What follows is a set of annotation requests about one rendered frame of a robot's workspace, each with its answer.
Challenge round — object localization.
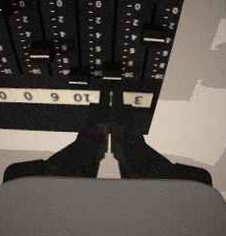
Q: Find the black lighting desk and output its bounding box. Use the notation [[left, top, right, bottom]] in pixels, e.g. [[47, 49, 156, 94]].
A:
[[0, 0, 184, 135]]

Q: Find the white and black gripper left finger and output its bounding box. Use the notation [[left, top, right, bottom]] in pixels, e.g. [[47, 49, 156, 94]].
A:
[[3, 86, 110, 183]]

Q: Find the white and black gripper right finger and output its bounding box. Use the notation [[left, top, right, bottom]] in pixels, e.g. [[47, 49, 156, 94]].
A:
[[110, 87, 212, 187]]

